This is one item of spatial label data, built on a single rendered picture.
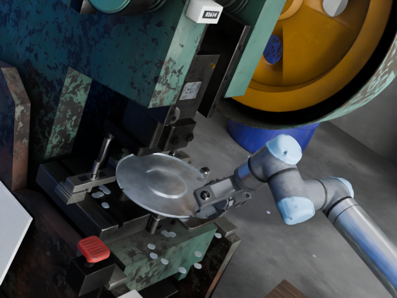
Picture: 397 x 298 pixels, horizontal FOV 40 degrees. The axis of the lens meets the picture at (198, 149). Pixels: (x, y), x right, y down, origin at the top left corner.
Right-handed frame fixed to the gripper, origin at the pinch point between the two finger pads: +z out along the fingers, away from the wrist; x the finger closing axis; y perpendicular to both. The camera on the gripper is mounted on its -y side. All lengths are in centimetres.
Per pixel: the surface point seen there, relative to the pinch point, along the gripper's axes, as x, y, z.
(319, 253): -13, 151, 83
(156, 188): 11.5, -3.2, 7.2
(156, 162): 21.4, 4.9, 12.0
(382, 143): 55, 324, 104
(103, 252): -3.5, -28.8, 3.3
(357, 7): 32, 40, -50
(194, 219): -1.0, 0.7, 2.4
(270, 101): 25.4, 34.8, -13.7
